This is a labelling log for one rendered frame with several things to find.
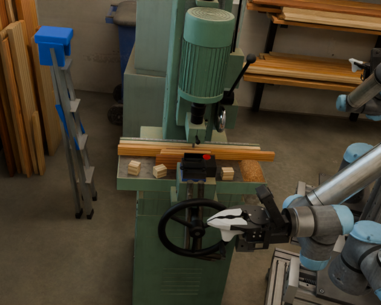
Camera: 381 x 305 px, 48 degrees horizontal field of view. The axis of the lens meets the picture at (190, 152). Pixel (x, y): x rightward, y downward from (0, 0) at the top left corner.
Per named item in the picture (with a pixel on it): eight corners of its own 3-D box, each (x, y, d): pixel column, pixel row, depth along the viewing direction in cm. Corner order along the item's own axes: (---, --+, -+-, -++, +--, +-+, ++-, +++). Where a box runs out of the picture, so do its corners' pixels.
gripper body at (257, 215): (245, 251, 102) (293, 248, 104) (250, 223, 98) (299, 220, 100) (237, 230, 108) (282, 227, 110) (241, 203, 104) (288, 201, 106)
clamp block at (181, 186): (175, 201, 159) (178, 183, 154) (173, 180, 171) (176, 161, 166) (214, 203, 161) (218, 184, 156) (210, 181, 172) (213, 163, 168)
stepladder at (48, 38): (69, 220, 269) (30, 38, 203) (76, 194, 290) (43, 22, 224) (94, 219, 270) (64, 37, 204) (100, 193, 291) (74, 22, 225)
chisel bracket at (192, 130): (186, 146, 171) (188, 128, 166) (184, 128, 183) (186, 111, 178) (204, 147, 172) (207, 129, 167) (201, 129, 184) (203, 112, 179)
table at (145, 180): (113, 206, 158) (114, 193, 155) (118, 159, 183) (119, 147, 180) (270, 210, 166) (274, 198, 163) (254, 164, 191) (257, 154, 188)
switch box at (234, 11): (222, 41, 181) (228, 3, 172) (219, 33, 189) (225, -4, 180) (236, 42, 182) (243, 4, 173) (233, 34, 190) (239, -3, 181)
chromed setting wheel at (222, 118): (216, 138, 184) (221, 113, 177) (213, 123, 194) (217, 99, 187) (224, 138, 184) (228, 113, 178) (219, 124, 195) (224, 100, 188)
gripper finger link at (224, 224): (208, 246, 100) (245, 244, 102) (210, 226, 97) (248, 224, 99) (205, 237, 103) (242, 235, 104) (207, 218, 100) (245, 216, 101)
